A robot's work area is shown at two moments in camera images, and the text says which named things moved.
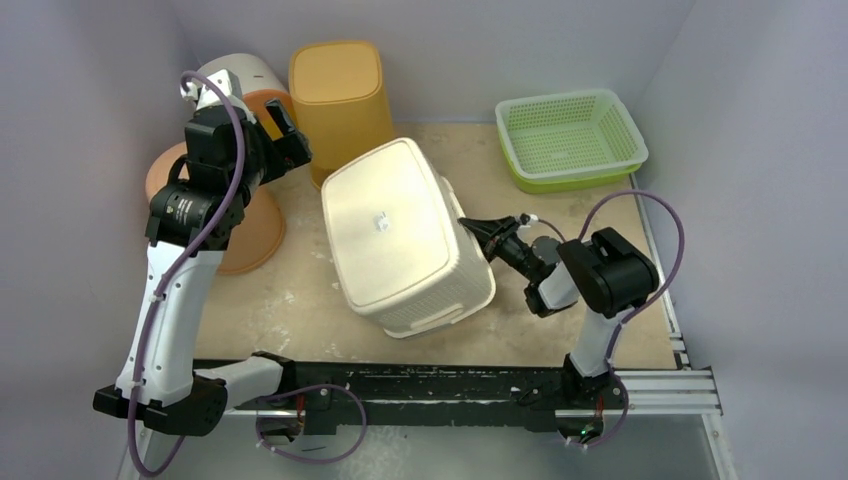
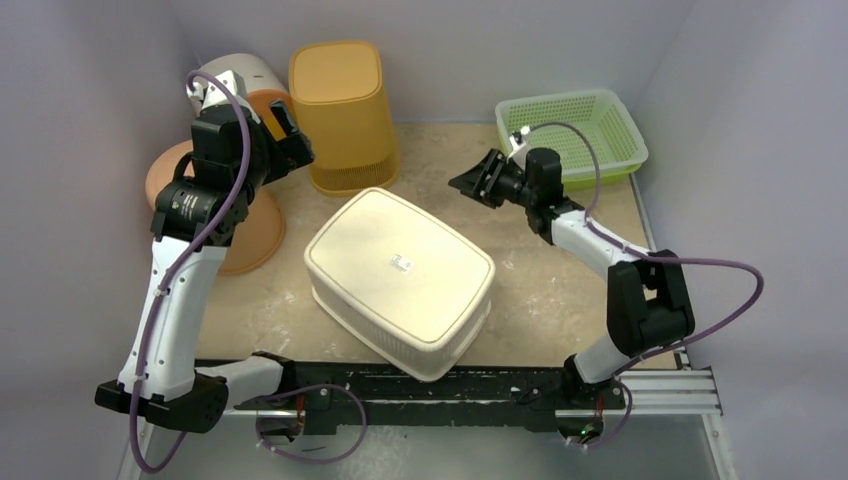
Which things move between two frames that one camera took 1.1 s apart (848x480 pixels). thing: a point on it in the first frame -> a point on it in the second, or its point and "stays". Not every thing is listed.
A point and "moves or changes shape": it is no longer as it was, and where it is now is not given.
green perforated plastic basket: x=568 y=141 stays
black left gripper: x=286 y=153 stays
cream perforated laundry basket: x=398 y=253 moves or changes shape
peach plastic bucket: x=261 y=232 stays
